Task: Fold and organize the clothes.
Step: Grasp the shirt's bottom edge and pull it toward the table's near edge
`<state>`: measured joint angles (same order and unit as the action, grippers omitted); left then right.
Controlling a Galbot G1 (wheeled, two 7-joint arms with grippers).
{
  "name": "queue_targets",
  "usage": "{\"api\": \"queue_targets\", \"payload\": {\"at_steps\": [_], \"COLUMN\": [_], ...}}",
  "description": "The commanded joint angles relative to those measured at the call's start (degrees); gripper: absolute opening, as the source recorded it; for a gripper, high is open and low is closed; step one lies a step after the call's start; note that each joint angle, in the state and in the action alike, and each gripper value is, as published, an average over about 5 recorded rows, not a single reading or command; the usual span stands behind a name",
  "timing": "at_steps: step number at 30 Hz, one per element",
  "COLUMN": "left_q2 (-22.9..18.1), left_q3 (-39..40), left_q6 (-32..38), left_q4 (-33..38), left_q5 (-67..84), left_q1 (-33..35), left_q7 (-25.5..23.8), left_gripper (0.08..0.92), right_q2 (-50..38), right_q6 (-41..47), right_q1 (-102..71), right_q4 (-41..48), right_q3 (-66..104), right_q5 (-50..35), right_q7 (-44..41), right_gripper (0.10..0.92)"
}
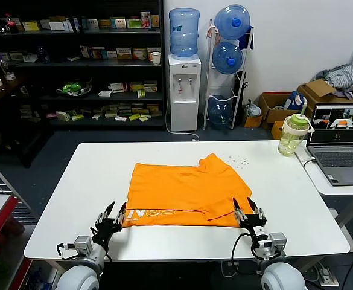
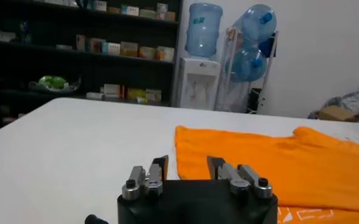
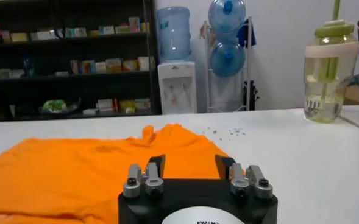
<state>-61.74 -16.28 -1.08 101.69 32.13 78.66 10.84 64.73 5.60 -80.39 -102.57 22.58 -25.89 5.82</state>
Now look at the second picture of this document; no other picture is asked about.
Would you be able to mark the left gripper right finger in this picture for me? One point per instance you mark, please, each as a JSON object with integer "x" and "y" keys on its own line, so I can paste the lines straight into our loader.
{"x": 237, "y": 179}

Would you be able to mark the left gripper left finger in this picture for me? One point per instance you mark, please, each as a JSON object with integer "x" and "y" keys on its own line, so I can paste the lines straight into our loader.
{"x": 154, "y": 182}

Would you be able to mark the orange t-shirt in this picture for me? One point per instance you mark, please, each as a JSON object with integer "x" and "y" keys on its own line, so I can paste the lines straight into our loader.
{"x": 304, "y": 173}

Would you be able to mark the white metal jug rack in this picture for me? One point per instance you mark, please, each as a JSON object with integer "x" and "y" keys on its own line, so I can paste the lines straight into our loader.
{"x": 228, "y": 91}

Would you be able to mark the yellow green medicine carton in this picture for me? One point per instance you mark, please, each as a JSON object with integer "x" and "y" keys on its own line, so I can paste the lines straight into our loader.
{"x": 136, "y": 94}

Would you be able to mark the white red medicine carton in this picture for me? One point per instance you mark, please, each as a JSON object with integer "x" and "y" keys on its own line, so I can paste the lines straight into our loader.
{"x": 112, "y": 90}

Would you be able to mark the white water dispenser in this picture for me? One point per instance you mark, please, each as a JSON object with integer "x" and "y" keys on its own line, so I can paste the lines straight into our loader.
{"x": 199, "y": 85}

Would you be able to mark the cardboard box with flaps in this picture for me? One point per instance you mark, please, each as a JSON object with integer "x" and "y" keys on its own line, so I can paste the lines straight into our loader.
{"x": 337, "y": 113}

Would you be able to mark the orange white medicine carton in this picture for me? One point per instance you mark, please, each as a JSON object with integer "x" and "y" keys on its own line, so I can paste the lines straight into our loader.
{"x": 147, "y": 53}

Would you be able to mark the beige white medicine carton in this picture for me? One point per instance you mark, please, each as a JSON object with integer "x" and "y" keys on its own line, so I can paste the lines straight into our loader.
{"x": 129, "y": 49}

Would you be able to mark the green white bowl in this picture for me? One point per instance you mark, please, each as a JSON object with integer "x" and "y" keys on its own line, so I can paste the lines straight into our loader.
{"x": 52, "y": 82}

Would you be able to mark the blue water jug with label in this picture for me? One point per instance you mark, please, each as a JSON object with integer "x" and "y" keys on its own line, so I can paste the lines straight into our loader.
{"x": 203, "y": 30}

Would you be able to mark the black shelving unit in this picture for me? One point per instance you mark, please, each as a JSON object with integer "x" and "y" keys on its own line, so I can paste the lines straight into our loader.
{"x": 45, "y": 64}

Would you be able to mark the green white medicine carton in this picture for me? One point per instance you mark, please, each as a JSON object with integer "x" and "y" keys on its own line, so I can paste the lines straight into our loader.
{"x": 147, "y": 14}

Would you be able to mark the tall pink print carton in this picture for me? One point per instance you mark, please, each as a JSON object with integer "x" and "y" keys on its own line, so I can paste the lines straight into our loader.
{"x": 162, "y": 11}

